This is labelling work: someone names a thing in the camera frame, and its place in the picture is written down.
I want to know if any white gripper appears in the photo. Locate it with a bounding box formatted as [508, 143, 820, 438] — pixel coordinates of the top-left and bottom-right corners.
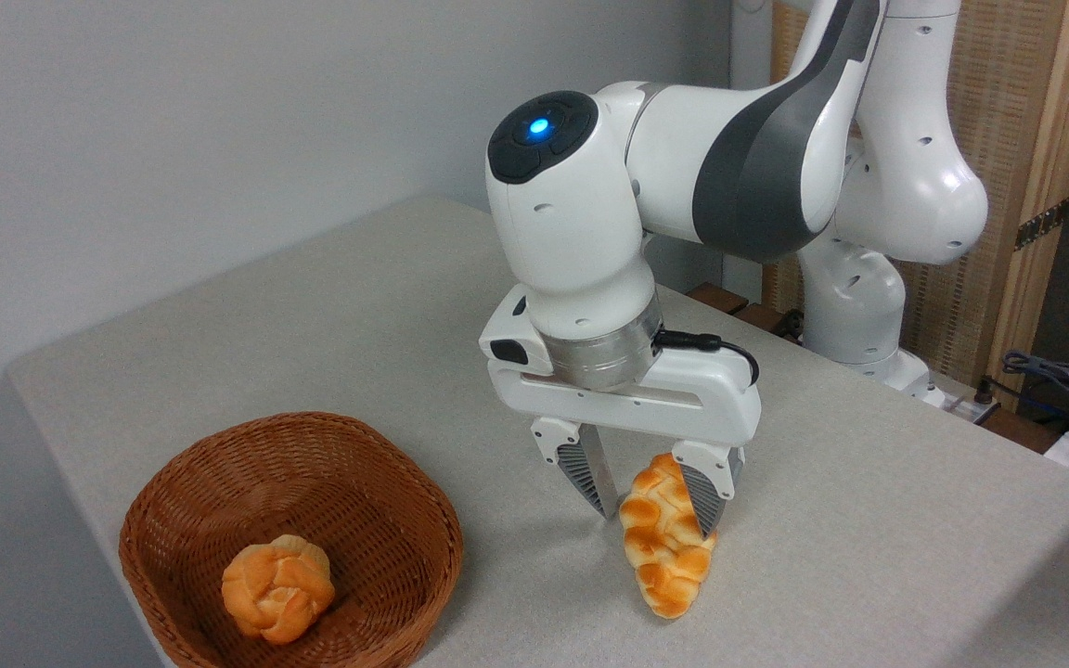
[479, 286, 763, 541]

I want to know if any long braided bread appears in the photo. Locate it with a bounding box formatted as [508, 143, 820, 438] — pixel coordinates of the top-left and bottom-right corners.
[619, 452, 717, 620]

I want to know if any brown wicker basket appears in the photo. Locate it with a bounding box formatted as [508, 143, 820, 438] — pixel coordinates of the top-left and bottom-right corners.
[119, 411, 464, 668]

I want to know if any round knotted bread roll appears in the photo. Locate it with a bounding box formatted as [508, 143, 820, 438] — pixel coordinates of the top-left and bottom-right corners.
[221, 533, 337, 646]

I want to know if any brown wooden block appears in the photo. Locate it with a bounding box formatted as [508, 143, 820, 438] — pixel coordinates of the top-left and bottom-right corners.
[688, 286, 806, 346]

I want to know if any white power strip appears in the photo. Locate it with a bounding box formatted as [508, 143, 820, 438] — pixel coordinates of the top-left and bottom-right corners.
[924, 371, 1001, 425]

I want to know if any black screen hinge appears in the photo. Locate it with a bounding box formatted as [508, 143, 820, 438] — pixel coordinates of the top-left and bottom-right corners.
[1014, 198, 1069, 252]

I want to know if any wooden rattan folding screen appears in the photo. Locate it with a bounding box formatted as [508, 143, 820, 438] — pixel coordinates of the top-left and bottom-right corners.
[763, 0, 1069, 409]

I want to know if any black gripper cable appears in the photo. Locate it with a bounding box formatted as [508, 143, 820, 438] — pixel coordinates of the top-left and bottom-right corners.
[653, 329, 761, 386]

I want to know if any blue and black cable bundle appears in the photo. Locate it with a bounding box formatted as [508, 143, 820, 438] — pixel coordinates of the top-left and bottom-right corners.
[1001, 350, 1069, 437]

